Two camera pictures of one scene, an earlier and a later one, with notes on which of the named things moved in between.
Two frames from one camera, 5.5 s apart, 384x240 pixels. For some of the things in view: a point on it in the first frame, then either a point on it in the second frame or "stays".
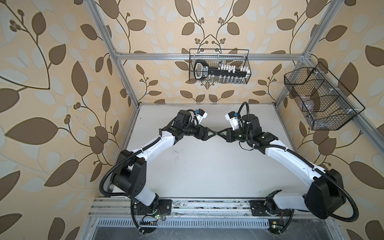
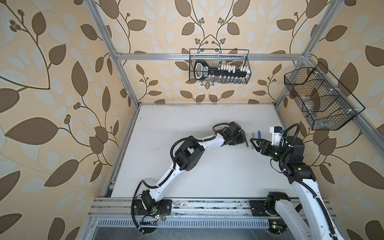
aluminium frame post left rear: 97,16 stays
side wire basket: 327,104 stays
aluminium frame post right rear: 331,11 stays
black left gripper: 203,136 -> 242,135
